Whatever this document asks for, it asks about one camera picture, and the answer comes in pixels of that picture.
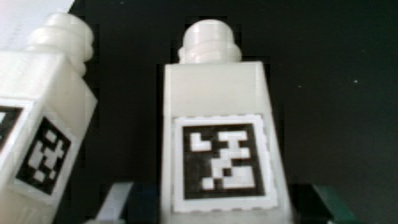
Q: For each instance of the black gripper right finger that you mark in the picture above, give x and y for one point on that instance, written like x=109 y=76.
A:
x=319 y=205

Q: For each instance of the white table leg with tag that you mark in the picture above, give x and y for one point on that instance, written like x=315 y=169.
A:
x=223 y=176

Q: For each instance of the white square tabletop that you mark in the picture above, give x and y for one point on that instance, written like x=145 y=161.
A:
x=22 y=16

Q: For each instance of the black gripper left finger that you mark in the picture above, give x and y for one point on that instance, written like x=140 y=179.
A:
x=131 y=205

